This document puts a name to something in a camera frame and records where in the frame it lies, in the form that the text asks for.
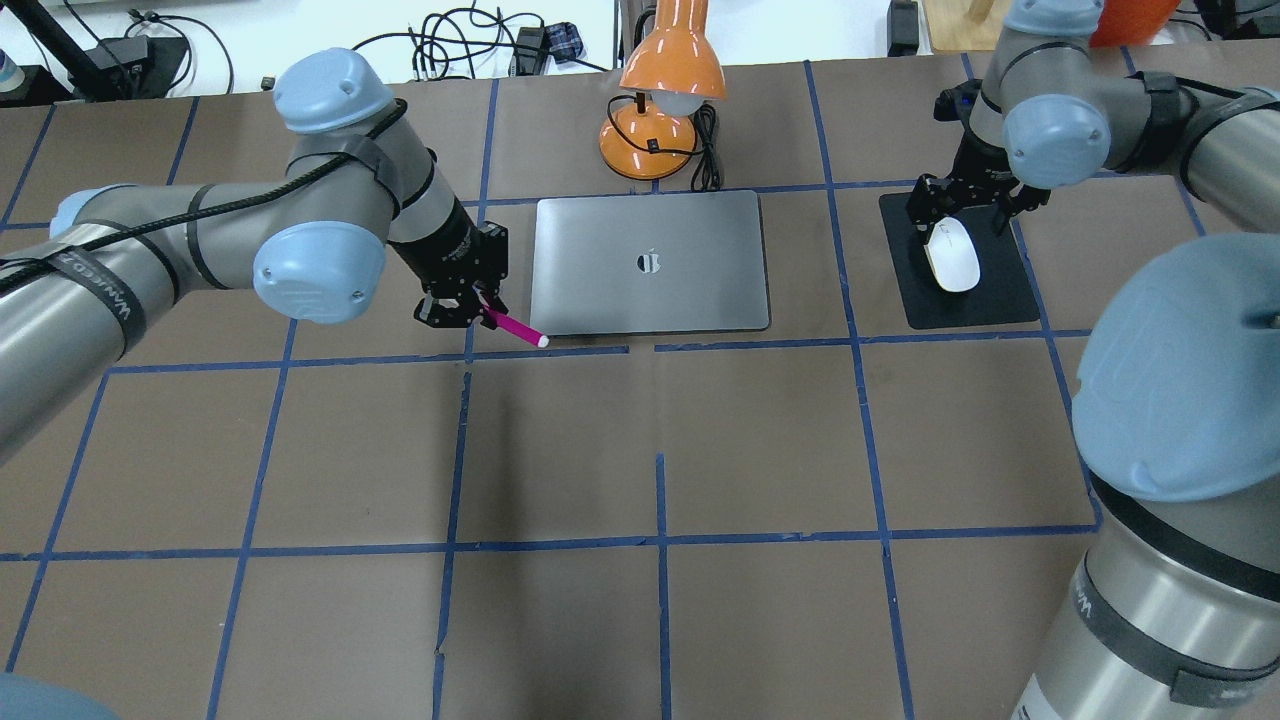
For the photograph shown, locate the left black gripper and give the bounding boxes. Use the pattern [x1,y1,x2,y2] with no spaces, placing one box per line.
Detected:
[399,201,509,331]

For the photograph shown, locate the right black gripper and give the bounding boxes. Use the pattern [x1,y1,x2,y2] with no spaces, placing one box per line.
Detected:
[905,82,1051,236]

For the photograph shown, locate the pink marker pen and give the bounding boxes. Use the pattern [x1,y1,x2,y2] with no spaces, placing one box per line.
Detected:
[483,305,550,348]

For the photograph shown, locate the white computer mouse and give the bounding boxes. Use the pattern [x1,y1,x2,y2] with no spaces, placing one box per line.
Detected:
[924,218,980,293]

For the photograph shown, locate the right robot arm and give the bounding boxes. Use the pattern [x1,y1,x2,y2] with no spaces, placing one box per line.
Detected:
[908,1,1279,719]

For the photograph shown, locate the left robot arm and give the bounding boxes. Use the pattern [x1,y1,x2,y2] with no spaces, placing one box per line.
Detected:
[3,49,506,719]

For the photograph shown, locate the black mousepad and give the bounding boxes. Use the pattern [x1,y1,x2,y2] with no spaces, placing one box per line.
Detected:
[878,192,1041,331]

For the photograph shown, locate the silver laptop notebook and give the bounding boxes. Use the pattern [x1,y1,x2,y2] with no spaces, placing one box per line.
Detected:
[529,190,771,337]

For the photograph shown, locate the wooden stand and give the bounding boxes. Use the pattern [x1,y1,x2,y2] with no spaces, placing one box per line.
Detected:
[922,0,1012,54]

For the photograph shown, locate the black power adapter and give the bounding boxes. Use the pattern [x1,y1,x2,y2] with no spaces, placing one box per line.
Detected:
[884,0,920,58]

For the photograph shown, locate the orange desk lamp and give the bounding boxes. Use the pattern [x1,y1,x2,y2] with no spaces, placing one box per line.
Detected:
[598,1,727,192]

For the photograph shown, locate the black lamp power cable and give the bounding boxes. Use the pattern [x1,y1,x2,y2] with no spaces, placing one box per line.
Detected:
[608,94,723,193]

